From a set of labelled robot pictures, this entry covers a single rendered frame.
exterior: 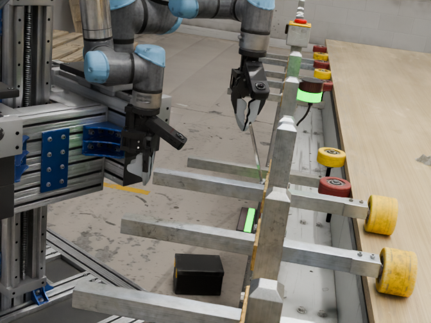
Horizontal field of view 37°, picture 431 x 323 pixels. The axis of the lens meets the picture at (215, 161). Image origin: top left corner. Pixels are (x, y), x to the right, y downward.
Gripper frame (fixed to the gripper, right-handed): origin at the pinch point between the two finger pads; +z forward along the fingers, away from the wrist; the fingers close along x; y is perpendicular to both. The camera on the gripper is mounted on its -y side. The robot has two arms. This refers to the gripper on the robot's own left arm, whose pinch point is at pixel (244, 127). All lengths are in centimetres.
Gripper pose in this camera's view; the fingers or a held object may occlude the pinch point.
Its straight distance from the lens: 166.3
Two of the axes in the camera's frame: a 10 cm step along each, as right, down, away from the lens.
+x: -9.7, -0.4, -2.3
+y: -2.1, -3.6, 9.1
